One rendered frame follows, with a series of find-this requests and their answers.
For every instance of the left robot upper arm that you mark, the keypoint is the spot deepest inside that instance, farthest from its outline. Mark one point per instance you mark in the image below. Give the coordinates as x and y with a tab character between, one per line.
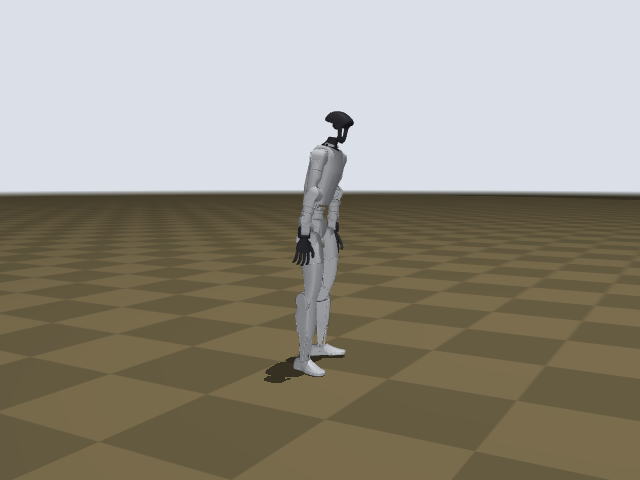
339	191

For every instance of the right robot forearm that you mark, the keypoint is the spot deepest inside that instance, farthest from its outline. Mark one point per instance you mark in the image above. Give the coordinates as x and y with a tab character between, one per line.
307	211

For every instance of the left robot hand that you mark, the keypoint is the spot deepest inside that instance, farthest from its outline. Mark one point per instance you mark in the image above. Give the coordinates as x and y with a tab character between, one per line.
338	240

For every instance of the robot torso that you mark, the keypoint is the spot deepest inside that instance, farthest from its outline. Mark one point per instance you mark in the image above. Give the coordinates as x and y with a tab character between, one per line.
331	174

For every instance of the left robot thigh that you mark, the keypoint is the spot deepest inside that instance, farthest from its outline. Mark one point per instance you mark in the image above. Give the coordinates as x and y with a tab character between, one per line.
330	253

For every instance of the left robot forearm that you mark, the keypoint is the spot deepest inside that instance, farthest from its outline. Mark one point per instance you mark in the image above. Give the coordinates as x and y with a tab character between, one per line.
333	215

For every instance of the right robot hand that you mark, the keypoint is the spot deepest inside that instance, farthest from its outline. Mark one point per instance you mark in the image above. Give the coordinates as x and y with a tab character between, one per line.
303	246

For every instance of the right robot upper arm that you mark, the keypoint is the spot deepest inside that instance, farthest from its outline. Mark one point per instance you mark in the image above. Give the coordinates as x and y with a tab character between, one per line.
318	158

